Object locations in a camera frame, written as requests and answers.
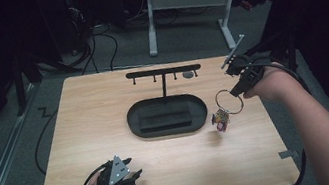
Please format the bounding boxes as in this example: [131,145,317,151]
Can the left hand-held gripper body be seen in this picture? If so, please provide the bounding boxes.
[92,152,136,185]

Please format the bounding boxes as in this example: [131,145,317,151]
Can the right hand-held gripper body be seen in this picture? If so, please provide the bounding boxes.
[215,30,276,90]

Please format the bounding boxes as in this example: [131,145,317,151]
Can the key ring with coloured tags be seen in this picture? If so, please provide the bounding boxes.
[206,86,250,135]

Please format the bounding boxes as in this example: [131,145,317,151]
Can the black wallet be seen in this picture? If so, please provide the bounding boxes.
[136,99,194,135]

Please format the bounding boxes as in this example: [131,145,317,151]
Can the black key rack with tray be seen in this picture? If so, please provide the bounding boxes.
[119,61,212,144]

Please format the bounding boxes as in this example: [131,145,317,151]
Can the person's right hand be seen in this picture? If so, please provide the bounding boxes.
[239,59,299,107]

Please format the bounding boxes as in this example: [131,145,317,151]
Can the black metal stand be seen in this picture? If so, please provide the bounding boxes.
[243,24,303,80]
[6,44,90,118]

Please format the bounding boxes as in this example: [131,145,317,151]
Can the grey round table grommet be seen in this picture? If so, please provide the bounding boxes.
[181,69,195,80]

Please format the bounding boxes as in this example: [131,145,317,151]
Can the grey tape strip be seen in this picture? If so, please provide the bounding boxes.
[278,147,300,161]

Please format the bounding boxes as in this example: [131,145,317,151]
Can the black computer tower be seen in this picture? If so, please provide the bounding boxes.
[64,0,97,55]

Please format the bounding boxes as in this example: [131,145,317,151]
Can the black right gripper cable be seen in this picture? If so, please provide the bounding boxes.
[242,53,326,185]

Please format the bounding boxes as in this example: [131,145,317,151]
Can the black floor cable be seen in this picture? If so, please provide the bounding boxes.
[27,104,69,177]

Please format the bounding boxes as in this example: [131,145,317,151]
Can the black looped floor cables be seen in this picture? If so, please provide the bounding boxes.
[73,21,123,77]

